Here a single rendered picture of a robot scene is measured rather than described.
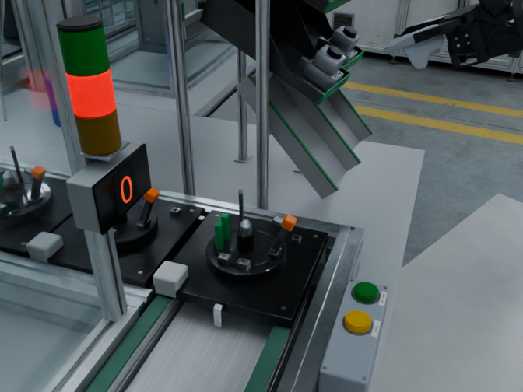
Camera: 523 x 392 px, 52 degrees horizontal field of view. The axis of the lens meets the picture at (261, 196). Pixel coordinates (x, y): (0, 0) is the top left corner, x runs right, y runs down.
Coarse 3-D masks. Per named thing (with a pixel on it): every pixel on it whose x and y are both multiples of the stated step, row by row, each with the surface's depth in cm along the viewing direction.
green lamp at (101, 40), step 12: (60, 36) 58; (72, 36) 58; (84, 36) 58; (96, 36) 59; (72, 48) 58; (84, 48) 58; (96, 48) 59; (72, 60) 59; (84, 60) 59; (96, 60) 60; (108, 60) 62; (72, 72) 60; (84, 72) 60; (96, 72) 60
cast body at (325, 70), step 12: (324, 48) 99; (336, 48) 99; (300, 60) 102; (312, 60) 101; (324, 60) 98; (336, 60) 98; (312, 72) 100; (324, 72) 99; (336, 72) 101; (324, 84) 100
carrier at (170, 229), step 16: (160, 208) 108; (192, 208) 108; (128, 224) 100; (144, 224) 98; (160, 224) 103; (176, 224) 103; (192, 224) 104; (128, 240) 96; (144, 240) 98; (160, 240) 99; (176, 240) 99; (128, 256) 95; (144, 256) 95; (160, 256) 95; (128, 272) 91; (144, 272) 91
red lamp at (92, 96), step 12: (108, 72) 62; (72, 84) 61; (84, 84) 60; (96, 84) 61; (108, 84) 62; (72, 96) 62; (84, 96) 61; (96, 96) 62; (108, 96) 63; (84, 108) 62; (96, 108) 62; (108, 108) 63
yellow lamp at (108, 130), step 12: (84, 120) 63; (96, 120) 63; (108, 120) 64; (84, 132) 64; (96, 132) 64; (108, 132) 64; (84, 144) 65; (96, 144) 64; (108, 144) 65; (120, 144) 67
